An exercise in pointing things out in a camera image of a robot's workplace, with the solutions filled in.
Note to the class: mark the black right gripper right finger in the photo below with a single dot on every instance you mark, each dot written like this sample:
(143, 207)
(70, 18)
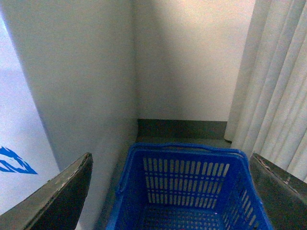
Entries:
(283, 195)

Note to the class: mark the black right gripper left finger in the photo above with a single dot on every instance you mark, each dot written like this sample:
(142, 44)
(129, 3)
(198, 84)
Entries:
(57, 205)

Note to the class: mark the blue plastic shopping basket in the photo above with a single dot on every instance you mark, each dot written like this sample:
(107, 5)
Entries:
(179, 186)

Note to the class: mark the white vertical window blinds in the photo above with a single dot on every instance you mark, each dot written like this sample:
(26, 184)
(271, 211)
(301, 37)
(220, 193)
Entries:
(268, 114)

